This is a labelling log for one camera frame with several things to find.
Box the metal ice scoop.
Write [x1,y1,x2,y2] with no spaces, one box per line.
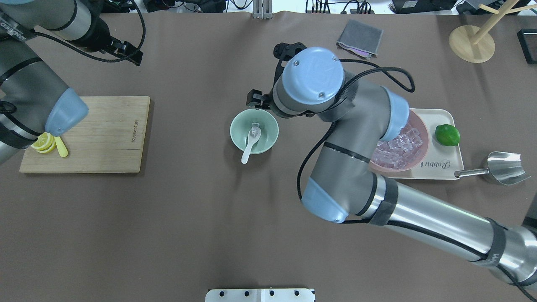
[454,151,531,185]

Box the pink bowl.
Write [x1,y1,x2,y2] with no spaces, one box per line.
[370,109,430,172]

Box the grey folded cloth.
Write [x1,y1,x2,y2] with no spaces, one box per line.
[336,20,384,59]

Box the single clear ice cube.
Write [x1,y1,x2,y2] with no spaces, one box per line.
[250,123,261,136]

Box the wooden cup stand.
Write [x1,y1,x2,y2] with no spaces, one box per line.
[448,0,537,64]

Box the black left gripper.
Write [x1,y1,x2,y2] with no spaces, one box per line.
[84,19,143,66]

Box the black tray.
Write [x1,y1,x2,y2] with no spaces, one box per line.
[517,29,537,64]

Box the white ceramic spoon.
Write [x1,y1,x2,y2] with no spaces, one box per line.
[241,130,262,164]

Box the mint green bowl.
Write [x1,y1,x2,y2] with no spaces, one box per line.
[229,109,279,155]

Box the cream rectangular tray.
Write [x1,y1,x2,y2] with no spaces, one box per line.
[369,108,464,180]

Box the aluminium frame post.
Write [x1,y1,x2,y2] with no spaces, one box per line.
[253,0,274,20]

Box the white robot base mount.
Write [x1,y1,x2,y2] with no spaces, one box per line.
[205,288,316,302]

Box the green lime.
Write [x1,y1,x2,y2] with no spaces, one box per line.
[435,124,461,146]

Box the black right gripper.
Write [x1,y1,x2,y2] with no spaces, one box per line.
[246,89,276,113]

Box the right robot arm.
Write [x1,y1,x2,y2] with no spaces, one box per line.
[247,43,536,294]

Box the pile of clear ice cubes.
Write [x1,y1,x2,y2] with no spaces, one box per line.
[371,123,427,170]

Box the yellow plastic spoon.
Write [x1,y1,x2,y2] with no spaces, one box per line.
[53,136,69,157]

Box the wooden cutting board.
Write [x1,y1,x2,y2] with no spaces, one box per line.
[19,96,150,174]

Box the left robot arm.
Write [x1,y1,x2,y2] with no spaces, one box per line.
[0,0,143,163]

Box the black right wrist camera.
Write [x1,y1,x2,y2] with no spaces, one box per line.
[273,42,307,84]

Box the lemon slice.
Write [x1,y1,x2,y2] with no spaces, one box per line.
[31,132,56,154]

